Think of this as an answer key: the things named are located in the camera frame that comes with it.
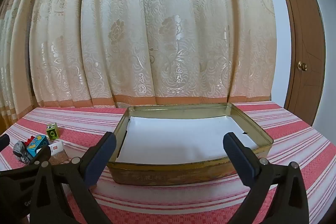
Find green toy brick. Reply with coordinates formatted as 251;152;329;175
46;123;59;140

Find gold metal tin tray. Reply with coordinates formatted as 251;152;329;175
107;103;273;186

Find brown wooden door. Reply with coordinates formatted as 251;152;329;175
284;0;325;125

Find red toy brick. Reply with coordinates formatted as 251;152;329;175
25;136;35;147

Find white cork-sided box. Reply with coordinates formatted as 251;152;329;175
49;141;69;165

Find grey rock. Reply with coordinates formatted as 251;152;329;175
13;141;33;164

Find brass door knob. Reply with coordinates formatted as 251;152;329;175
297;61;308;72

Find white paper tray liner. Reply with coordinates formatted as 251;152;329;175
116;116;258;164

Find blue toy brick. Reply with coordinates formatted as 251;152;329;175
27;135;49;157

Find cream floral curtain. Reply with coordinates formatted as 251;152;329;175
1;0;276;126

